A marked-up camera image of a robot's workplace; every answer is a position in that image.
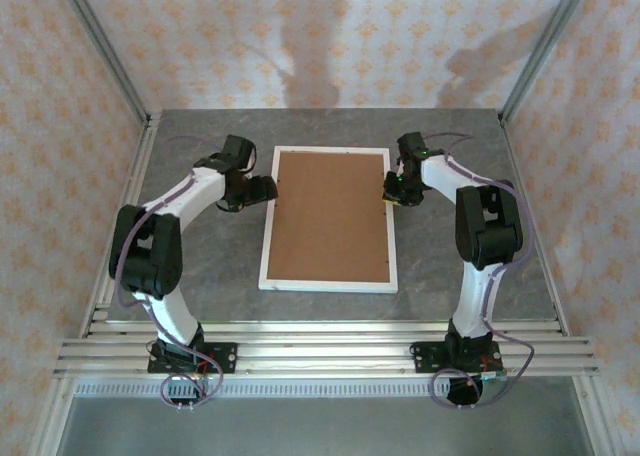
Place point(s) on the brown backing board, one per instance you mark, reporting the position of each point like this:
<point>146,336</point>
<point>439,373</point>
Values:
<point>325,216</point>

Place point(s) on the white picture frame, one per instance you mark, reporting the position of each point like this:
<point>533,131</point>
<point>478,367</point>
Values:
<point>325,285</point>

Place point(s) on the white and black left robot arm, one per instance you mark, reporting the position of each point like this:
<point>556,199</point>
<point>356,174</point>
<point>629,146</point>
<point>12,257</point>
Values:
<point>150,256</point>

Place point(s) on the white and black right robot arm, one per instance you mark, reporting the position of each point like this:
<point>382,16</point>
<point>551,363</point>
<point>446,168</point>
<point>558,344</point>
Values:
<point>490,226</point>

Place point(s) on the patterned cloth backdrop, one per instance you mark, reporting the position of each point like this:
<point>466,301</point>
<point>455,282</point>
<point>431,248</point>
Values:
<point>320,36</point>

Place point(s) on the small green circuit board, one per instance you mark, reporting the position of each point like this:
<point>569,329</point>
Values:
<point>495,376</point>

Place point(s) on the grey metal panel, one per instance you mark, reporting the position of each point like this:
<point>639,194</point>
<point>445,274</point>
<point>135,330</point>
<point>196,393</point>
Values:
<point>320,426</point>

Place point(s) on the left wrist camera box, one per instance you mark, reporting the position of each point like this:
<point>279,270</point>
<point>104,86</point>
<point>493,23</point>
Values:
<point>237,151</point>

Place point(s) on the aluminium side rail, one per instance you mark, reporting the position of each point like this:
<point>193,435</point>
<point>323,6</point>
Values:
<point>142,141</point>
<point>554,282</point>

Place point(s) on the narrow aluminium table rail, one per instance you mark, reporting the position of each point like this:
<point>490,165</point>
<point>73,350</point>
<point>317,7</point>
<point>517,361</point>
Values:
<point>320,328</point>

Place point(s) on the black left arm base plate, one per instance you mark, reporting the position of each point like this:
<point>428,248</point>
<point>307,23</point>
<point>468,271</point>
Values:
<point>225,358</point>

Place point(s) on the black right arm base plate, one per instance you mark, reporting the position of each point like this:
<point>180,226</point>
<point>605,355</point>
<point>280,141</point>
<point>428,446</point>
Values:
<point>425,358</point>

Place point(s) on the wide aluminium mounting rail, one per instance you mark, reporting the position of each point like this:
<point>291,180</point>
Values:
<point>320,358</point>

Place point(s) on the aluminium upright post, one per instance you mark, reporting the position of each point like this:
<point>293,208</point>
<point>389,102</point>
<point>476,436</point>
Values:
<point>102,41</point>
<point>547,41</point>

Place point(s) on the aluminium lower frame leg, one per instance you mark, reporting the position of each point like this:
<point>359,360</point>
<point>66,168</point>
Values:
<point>52,416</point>
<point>595,416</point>

